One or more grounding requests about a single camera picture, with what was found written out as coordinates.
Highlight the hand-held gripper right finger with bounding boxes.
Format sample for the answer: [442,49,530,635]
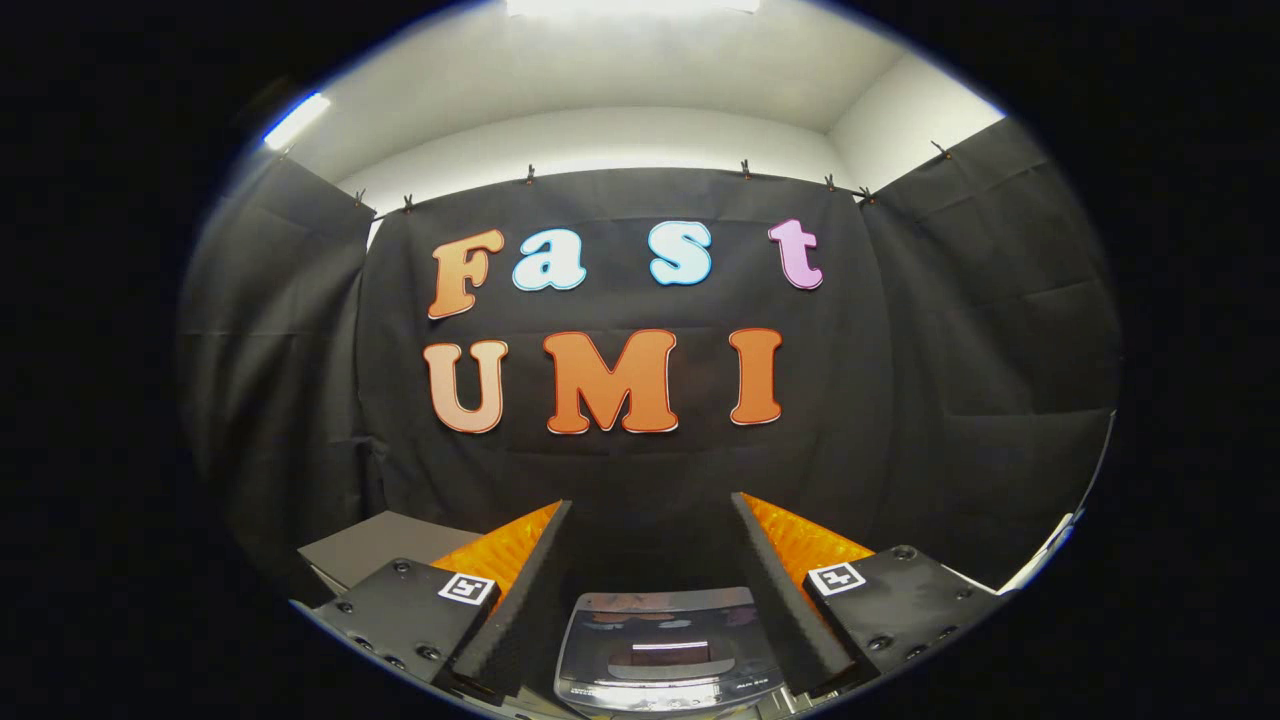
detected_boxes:
[730,490,1006,698]

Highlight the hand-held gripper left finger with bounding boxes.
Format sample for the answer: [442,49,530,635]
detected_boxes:
[290,498,574,701]

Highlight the transparent washing machine lid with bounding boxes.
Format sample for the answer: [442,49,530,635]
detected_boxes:
[555,587,786,691]

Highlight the grey washing machine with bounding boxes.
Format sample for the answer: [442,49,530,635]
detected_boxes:
[553,587,791,716]

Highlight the grey cabinet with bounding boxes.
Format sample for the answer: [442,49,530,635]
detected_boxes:
[297,510,481,596]

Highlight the white board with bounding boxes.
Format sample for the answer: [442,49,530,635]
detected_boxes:
[945,510,1086,596]

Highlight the row of black cloth clips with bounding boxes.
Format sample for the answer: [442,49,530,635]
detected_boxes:
[350,140,956,216]

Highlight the fluorescent tube light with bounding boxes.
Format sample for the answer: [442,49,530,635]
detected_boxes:
[262,92,333,153]

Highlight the ceiling light panel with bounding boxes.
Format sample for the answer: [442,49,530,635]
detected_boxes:
[505,0,761,19]

